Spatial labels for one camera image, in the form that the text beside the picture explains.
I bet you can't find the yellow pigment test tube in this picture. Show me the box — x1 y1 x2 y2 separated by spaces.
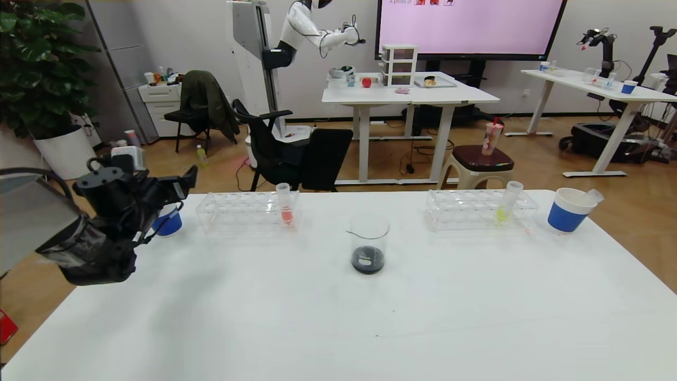
495 181 524 223

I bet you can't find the clear acrylic test tube rack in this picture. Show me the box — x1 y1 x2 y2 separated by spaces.
196 190 301 234
426 189 538 232

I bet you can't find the red box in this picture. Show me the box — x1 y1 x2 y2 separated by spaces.
0 308 19 346

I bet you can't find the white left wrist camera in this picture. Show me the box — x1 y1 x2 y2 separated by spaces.
110 147 144 171

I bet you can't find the dark green jacket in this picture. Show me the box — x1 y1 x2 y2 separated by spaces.
180 71 241 145

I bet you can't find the blue white paper cup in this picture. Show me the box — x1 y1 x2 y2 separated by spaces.
152 204 183 237
546 188 597 234

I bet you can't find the white plant pot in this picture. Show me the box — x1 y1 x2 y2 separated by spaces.
33 125 101 180

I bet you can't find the orange pigment test tube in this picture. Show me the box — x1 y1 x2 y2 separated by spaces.
276 183 295 225

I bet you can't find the small white drawer organizer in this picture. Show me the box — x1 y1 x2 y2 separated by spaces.
381 46 418 88

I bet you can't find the white drawer cabinet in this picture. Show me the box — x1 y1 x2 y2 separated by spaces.
139 84 196 139

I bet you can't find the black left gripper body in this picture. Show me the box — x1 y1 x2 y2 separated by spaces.
146 176 189 206

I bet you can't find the brown beige plastic stool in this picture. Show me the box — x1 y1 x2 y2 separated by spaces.
438 146 515 191

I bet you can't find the green potted plant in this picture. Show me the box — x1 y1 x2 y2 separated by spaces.
0 0 101 139

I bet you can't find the white single desk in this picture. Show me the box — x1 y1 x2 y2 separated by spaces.
504 69 677 178

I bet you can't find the tall grey cabinet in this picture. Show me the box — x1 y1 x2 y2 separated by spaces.
85 0 162 145

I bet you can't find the black tripod stand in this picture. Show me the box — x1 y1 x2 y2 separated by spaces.
635 25 677 87

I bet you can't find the black metal chair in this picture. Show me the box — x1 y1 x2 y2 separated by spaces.
164 97 212 155

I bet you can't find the drink cup with red straw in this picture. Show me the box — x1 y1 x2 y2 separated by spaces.
481 119 504 157

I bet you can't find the white double desk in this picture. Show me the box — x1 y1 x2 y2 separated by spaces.
322 72 500 186

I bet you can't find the black office chair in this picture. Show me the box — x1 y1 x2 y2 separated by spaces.
233 99 354 193

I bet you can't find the grey tray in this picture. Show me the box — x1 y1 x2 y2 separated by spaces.
414 76 457 89

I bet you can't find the clear glass beaker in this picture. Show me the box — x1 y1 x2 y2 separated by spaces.
346 214 391 275

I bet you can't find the large display screen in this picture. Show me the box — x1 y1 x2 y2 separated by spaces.
374 0 568 62

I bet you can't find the white humanoid robot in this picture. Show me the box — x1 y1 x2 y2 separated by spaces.
227 0 367 170

